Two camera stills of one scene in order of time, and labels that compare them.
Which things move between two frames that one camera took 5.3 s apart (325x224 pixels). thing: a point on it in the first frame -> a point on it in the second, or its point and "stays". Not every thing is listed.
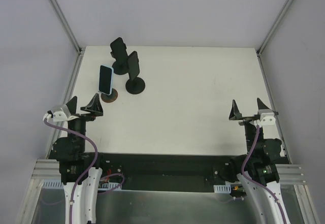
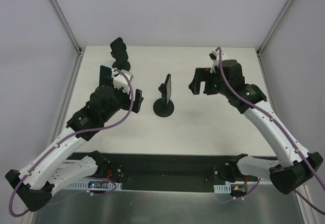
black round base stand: [135, 86] -> [161, 107]
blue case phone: [105, 80] stays
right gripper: [249, 119] -> [208, 81]
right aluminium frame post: [280, 17] stays
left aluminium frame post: [63, 19] stays
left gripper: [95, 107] -> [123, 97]
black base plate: [162, 172] stays
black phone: [133, 65] -> [168, 84]
